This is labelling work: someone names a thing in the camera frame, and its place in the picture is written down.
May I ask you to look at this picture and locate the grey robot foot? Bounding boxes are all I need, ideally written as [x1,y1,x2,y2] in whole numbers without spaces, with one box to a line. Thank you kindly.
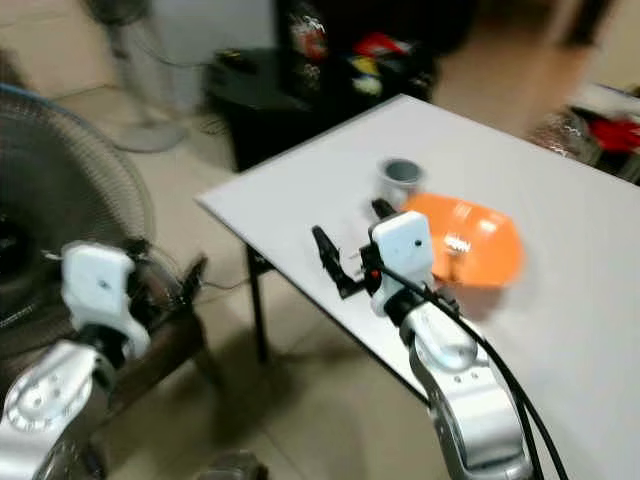
[203,451,269,480]

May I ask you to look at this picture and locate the black side table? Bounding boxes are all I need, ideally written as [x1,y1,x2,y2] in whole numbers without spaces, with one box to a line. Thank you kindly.
[204,48,439,173]

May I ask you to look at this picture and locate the orange plastic bowl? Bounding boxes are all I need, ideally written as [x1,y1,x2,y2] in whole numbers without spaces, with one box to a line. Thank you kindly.
[400,191,527,292]

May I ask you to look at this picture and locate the grey cup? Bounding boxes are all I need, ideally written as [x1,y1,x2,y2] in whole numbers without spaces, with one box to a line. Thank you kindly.
[377,157,426,211]

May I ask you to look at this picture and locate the red object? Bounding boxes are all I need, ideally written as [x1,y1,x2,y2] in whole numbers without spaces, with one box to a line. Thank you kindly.
[588,113,640,159]

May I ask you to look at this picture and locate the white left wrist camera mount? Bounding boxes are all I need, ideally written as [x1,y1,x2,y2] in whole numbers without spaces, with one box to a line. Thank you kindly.
[62,242,153,361]

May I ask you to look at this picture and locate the black bag with red print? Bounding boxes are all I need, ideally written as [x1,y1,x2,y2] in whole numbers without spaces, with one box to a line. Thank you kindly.
[278,0,331,98]

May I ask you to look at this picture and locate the white table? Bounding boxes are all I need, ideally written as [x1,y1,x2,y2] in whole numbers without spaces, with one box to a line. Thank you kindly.
[195,93,640,480]

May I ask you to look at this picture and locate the red and yellow packet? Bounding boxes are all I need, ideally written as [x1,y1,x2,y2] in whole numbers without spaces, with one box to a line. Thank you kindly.
[348,32,413,98]

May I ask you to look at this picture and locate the white standing fan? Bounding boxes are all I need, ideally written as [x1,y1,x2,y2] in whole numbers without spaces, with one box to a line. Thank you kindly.
[84,0,193,154]

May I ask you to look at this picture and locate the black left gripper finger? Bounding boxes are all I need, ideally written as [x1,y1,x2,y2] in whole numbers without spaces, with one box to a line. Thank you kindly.
[180,254,210,303]

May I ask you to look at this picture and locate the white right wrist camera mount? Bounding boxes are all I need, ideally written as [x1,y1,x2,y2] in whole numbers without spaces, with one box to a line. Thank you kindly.
[369,210,437,319]

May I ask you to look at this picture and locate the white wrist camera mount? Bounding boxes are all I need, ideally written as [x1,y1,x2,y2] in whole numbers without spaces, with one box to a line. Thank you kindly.
[369,210,437,319]
[62,242,153,361]

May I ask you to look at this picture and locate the large grey floor fan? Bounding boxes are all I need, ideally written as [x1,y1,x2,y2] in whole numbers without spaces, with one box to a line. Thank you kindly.
[0,84,161,401]

